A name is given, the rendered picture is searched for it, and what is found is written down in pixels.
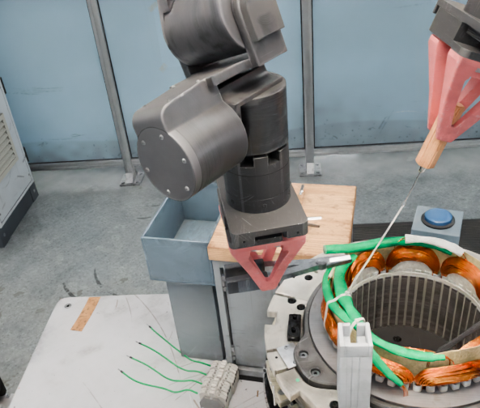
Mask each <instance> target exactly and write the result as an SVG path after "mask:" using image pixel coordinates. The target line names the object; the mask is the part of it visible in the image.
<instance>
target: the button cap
mask: <svg viewBox="0 0 480 408"><path fill-rule="evenodd" d="M424 219H425V220H426V221H427V222H428V223H430V224H433V225H436V226H444V225H448V224H450V223H451V222H452V214H451V213H450V212H449V211H447V210H445V209H442V208H432V209H430V210H427V211H426V213H425V217H424Z"/></svg>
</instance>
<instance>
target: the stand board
mask: <svg viewBox="0 0 480 408"><path fill-rule="evenodd" d="M301 185H304V192H305V195H304V200H303V204H302V207H303V208H304V212H305V214H306V215H307V217H319V216H321V219H314V220H308V222H309V223H314V224H317V225H321V226H320V227H308V234H306V242H305V244H304V245H303V247H302V248H301V250H300V251H299V252H298V253H297V254H296V256H295V257H294V259H293V260H299V259H311V258H313V257H315V256H316V255H318V254H320V253H323V245H324V244H350V241H351V233H352V227H353V220H354V213H355V201H356V186H349V185H315V184H298V183H292V186H293V188H294V190H295V192H296V194H297V196H298V198H299V191H300V188H301ZM207 251H208V257H209V260H214V261H232V262H238V261H237V260H236V259H235V258H234V257H233V256H232V255H231V253H230V251H229V248H228V244H227V236H226V232H225V229H224V226H223V220H222V218H221V219H220V220H219V223H218V225H217V228H216V229H215V232H214V234H213V236H212V238H211V240H210V243H209V244H208V247H207ZM280 252H281V248H276V251H275V254H274V257H273V260H272V261H277V259H278V255H279V254H280Z"/></svg>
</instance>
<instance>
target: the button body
mask: <svg viewBox="0 0 480 408"><path fill-rule="evenodd" d="M432 208H435V207H429V206H418V207H417V210H416V213H415V217H414V222H413V225H412V228H411V235H414V236H430V237H435V238H439V239H443V240H446V241H448V242H451V243H454V244H457V245H458V246H459V240H460V235H461V225H462V219H463V214H464V212H463V211H458V210H447V209H445V210H447V211H449V212H450V213H451V214H452V215H453V216H454V218H455V224H454V225H453V226H452V227H451V228H448V229H444V230H438V229H433V228H430V227H427V226H426V225H424V224H423V223H422V221H421V216H422V214H423V213H424V212H426V211H427V210H430V209H432Z"/></svg>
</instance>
